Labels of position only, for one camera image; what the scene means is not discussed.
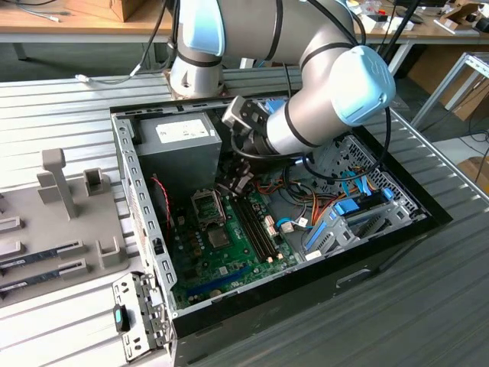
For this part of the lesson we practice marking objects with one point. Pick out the dark blue RAM stick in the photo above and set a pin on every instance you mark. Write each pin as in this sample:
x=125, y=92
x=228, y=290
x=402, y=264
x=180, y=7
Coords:
x=34, y=258
x=34, y=279

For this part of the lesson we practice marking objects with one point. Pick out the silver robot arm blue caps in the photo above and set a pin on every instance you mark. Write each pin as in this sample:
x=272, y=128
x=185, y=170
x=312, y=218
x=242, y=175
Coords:
x=267, y=26

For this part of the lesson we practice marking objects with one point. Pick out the green motherboard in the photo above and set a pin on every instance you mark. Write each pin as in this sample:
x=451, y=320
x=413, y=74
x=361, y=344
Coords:
x=237, y=264

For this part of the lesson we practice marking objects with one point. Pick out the black stand pole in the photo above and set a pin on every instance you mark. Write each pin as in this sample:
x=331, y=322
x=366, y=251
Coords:
x=398, y=34

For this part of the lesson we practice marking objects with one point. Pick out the black case fan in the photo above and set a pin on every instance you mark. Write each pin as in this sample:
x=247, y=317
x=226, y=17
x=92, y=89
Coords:
x=158, y=206

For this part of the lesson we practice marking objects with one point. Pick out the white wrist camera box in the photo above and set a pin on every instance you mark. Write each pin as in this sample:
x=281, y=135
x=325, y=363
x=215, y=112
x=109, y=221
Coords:
x=233, y=112

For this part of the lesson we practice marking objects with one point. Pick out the blue expansion slot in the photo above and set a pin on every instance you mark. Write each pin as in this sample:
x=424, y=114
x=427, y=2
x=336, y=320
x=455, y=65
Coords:
x=217, y=283

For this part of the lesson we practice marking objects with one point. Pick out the CPU socket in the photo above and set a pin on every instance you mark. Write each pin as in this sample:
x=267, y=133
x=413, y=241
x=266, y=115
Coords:
x=221, y=250

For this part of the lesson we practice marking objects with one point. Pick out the grey metal shelf frame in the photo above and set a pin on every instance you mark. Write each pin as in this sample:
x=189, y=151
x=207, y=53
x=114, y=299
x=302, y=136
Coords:
x=437, y=91

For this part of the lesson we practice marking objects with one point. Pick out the grey plastic parts rack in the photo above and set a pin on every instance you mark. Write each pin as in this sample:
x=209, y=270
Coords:
x=42, y=218

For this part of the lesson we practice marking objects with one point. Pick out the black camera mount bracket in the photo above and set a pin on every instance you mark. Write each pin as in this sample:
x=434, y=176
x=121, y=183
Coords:
x=254, y=114

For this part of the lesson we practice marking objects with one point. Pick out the grey power supply unit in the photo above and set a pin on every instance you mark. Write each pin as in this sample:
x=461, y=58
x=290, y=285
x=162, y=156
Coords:
x=179, y=164

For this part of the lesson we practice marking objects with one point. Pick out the large flat cardboard box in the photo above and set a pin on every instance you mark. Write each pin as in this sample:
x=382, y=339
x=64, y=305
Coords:
x=428, y=65

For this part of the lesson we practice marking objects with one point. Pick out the open cardboard box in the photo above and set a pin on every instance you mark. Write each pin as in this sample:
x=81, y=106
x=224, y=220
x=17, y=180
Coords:
x=456, y=17

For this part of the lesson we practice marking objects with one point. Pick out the white paper box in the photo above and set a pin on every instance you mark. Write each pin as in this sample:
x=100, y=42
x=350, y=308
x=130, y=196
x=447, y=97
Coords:
x=372, y=23

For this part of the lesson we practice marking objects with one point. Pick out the brown cardboard box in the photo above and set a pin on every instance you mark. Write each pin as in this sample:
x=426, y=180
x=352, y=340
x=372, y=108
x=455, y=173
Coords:
x=473, y=168
x=131, y=8

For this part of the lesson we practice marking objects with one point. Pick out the black case lock latch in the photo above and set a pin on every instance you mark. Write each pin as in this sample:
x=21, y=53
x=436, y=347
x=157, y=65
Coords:
x=119, y=317

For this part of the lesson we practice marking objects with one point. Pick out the wooden desk white frame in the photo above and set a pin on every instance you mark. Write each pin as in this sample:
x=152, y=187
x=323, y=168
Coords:
x=76, y=23
x=428, y=30

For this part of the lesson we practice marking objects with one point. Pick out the silver disk bay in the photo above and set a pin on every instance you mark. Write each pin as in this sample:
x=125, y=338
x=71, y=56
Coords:
x=332, y=237

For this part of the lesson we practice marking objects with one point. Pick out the black open PC case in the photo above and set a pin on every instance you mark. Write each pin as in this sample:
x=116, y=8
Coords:
x=305, y=313

